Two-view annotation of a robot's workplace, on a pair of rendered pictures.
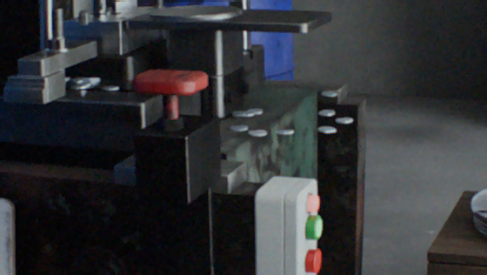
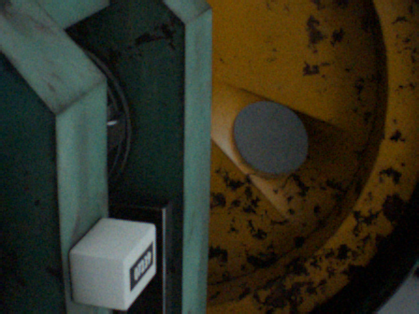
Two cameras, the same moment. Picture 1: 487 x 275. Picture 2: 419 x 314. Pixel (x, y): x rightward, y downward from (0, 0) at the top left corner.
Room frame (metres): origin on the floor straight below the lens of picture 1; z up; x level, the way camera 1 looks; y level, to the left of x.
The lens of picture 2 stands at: (0.58, 0.09, 1.61)
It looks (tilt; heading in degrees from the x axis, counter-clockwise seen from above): 18 degrees down; 356
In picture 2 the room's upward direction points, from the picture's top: 1 degrees clockwise
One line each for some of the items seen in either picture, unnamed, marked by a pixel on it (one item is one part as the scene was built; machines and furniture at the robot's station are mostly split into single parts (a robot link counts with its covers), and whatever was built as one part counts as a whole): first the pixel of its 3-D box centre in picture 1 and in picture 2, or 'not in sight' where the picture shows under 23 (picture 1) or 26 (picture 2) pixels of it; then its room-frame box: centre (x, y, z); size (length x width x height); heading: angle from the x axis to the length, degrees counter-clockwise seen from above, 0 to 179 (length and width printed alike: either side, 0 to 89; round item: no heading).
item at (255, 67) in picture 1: (114, 87); not in sight; (1.44, 0.17, 0.68); 0.45 x 0.30 x 0.06; 160
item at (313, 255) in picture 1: (313, 261); not in sight; (1.09, -0.08, 0.54); 0.03 x 0.01 x 0.03; 160
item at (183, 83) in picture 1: (170, 110); not in sight; (1.05, 0.07, 0.72); 0.07 x 0.06 x 0.08; 70
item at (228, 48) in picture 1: (230, 60); not in sight; (1.38, 0.01, 0.72); 0.25 x 0.14 x 0.14; 70
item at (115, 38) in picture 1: (115, 29); not in sight; (1.44, 0.17, 0.76); 0.15 x 0.09 x 0.05; 160
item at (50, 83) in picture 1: (54, 50); not in sight; (1.28, 0.23, 0.76); 0.17 x 0.06 x 0.10; 160
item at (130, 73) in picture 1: (110, 55); not in sight; (1.44, 0.18, 0.72); 0.20 x 0.16 x 0.03; 160
